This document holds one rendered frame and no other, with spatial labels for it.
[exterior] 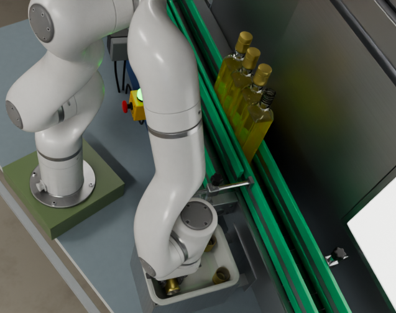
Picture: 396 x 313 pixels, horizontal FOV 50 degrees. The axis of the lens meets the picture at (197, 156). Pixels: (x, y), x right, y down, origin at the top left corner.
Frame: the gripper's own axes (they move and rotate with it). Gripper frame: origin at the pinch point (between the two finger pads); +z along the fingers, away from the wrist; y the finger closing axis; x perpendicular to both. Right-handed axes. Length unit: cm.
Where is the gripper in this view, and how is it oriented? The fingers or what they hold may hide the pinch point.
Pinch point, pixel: (170, 277)
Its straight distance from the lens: 108.5
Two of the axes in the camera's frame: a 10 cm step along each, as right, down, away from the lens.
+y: -9.3, 1.2, -3.4
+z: -2.0, 5.9, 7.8
